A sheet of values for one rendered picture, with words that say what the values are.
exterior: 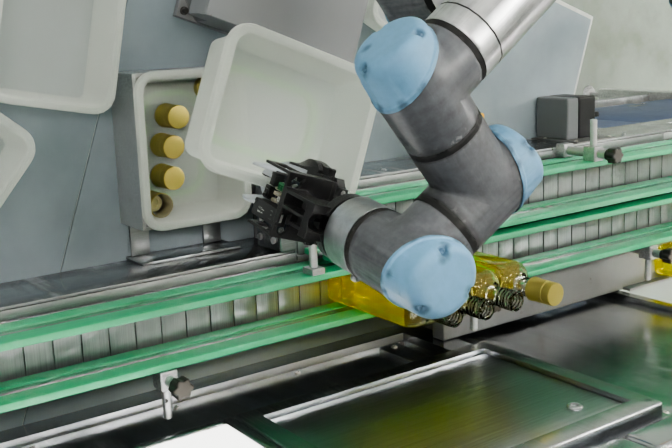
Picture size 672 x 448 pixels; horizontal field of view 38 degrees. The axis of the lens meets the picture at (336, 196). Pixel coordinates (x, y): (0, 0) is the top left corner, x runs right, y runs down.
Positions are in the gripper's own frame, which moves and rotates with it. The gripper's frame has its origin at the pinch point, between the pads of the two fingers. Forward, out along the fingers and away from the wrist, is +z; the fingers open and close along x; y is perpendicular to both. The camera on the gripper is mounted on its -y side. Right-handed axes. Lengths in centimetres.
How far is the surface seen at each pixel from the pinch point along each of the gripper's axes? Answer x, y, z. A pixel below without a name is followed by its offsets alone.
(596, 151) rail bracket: -15, -73, 17
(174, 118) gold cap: -0.8, -0.1, 30.0
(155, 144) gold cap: 3.7, 0.7, 31.9
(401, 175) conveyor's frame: -1.6, -38.1, 23.9
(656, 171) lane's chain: -15, -103, 27
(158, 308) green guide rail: 21.3, 3.5, 11.4
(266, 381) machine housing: 35, -26, 24
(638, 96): -33, -173, 94
